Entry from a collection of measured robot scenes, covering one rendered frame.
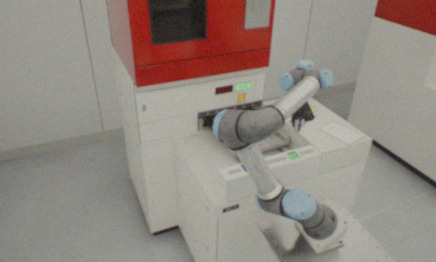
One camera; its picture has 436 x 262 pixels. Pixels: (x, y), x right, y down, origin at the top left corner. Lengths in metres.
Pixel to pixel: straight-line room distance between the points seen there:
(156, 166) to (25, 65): 1.66
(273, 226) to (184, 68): 0.93
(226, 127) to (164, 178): 1.14
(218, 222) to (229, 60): 0.89
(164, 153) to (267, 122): 1.13
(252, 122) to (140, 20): 0.85
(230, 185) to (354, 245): 0.59
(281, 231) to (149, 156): 0.96
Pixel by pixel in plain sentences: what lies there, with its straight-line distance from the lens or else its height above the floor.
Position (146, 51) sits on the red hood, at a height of 1.41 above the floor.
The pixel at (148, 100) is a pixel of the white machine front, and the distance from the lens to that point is 1.99.
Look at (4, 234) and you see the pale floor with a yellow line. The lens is 3.06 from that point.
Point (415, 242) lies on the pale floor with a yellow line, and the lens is 3.03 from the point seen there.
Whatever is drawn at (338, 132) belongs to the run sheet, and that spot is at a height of 0.97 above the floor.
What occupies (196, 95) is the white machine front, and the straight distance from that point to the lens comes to 2.07.
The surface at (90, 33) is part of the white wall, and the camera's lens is 3.36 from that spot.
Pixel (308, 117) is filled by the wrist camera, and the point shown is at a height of 1.24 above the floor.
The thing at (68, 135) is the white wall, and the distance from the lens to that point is 3.73.
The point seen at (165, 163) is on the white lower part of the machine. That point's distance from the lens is 2.24.
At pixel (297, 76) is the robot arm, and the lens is 1.49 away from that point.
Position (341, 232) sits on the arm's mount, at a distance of 1.57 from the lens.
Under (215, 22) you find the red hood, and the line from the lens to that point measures 1.91.
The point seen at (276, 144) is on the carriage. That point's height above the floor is 0.88.
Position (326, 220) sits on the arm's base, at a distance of 1.52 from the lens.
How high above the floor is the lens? 2.01
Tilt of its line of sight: 32 degrees down
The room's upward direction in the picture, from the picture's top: 1 degrees clockwise
